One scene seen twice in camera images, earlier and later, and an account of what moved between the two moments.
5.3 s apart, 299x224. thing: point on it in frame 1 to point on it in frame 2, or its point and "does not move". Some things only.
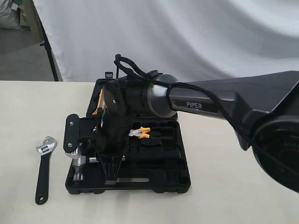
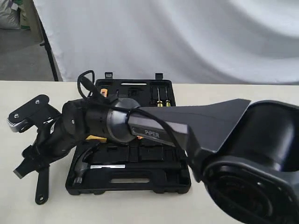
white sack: (10, 15) does not move
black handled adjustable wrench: (48, 145) does not move
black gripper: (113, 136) to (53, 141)
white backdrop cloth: (190, 40) does not move
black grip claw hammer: (74, 153) to (81, 165)
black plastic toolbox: (157, 160) does not move
